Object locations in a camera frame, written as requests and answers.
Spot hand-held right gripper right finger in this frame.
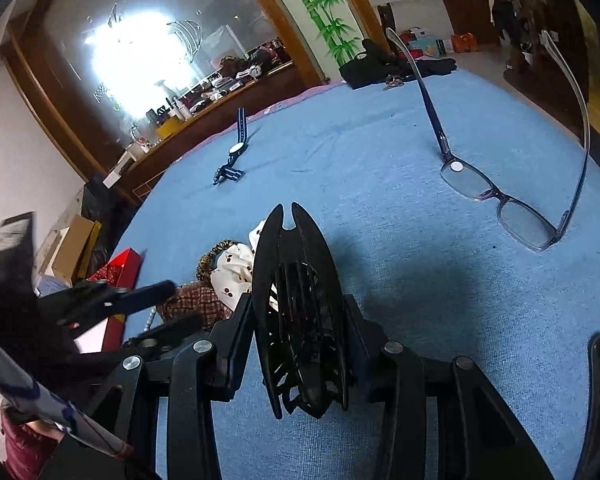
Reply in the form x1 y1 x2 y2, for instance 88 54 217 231
345 294 556 480

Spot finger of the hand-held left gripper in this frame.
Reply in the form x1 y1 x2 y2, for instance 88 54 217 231
55 280 177 326
125 311 204 361

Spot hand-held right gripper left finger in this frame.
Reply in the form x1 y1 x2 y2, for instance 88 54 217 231
80 294 257 480

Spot red box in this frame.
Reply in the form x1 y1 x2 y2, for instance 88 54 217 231
82 247 146 351

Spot black hair claw clip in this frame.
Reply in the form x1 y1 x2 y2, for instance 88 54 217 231
251 202 357 420

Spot red plaid scrunchie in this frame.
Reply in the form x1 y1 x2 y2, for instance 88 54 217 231
157 282 236 322

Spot white cherry print scrunchie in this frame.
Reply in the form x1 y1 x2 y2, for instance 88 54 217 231
210 227 281 318

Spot cardboard box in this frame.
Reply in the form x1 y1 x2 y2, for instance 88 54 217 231
50 214 102 286

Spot white box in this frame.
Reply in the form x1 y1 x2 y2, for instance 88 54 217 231
102 150 137 189

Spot red quilted clothing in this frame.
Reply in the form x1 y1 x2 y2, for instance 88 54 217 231
1 417 65 480

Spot wooden dresser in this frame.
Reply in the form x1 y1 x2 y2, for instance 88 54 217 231
105 60 326 206

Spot blue bed sheet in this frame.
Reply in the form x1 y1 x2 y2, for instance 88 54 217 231
107 67 600 480

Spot black clothing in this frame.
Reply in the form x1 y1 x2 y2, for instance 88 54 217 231
339 38 458 91

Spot bamboo painted panel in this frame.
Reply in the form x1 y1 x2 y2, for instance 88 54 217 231
252 0 361 68

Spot wooden coat rack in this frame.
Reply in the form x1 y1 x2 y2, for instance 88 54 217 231
487 0 581 72

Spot purple frame eyeglasses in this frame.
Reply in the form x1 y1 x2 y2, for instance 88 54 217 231
384 27 592 252

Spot large wall mirror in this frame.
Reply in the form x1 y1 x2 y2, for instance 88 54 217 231
45 0 306 126

